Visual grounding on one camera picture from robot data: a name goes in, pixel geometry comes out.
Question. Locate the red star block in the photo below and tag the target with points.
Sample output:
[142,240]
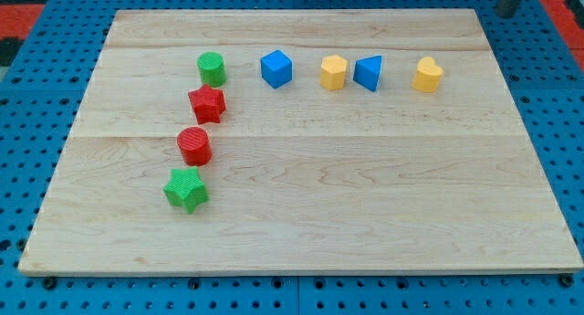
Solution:
[207,104]

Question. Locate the wooden board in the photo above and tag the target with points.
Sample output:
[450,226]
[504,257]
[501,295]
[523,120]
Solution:
[303,180]

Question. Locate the red cylinder block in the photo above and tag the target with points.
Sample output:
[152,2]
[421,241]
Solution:
[194,146]

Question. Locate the yellow hexagon block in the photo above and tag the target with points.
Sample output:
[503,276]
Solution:
[333,72]

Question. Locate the blue cube block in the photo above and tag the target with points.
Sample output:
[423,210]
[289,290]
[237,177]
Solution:
[276,69]

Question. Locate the green cylinder block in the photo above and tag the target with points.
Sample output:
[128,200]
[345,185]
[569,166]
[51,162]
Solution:
[211,69]

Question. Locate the green star block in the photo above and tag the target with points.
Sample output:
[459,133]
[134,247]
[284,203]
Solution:
[186,189]

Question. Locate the yellow heart block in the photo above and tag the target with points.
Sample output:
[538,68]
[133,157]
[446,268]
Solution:
[428,75]

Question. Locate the blue triangle block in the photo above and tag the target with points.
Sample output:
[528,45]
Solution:
[367,72]

